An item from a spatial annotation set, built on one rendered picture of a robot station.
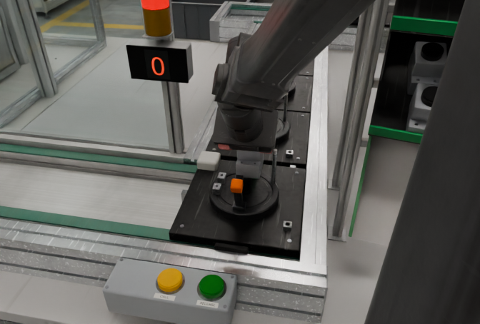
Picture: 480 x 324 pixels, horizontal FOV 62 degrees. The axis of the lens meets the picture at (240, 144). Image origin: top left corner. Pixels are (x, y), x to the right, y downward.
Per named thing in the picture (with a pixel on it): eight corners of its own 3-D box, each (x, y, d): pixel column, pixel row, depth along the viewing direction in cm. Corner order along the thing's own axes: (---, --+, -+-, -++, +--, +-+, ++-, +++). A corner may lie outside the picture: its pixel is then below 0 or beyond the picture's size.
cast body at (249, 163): (259, 179, 73) (260, 147, 70) (236, 177, 74) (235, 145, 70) (265, 154, 80) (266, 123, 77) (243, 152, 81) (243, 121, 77)
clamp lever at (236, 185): (243, 208, 75) (241, 188, 69) (233, 208, 75) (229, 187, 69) (246, 192, 77) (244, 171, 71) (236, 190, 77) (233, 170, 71)
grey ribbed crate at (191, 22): (246, 43, 256) (246, 6, 243) (152, 37, 265) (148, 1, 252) (256, 23, 290) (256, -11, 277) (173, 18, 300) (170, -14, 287)
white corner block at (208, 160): (216, 178, 90) (216, 163, 88) (197, 175, 91) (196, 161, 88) (221, 165, 94) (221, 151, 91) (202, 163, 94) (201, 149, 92)
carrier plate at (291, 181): (298, 258, 71) (300, 250, 70) (169, 240, 75) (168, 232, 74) (305, 175, 91) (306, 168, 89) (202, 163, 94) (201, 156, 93)
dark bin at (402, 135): (461, 153, 57) (480, 123, 51) (367, 135, 61) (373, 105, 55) (471, 18, 70) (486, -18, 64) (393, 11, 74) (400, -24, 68)
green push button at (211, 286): (221, 304, 63) (221, 296, 62) (196, 300, 64) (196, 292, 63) (226, 283, 67) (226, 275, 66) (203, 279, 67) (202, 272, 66)
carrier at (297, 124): (306, 171, 92) (311, 124, 85) (203, 160, 96) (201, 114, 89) (309, 118, 112) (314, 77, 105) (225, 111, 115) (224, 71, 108)
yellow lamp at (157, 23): (166, 37, 75) (163, 11, 73) (141, 36, 76) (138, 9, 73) (175, 28, 79) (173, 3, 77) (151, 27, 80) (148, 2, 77)
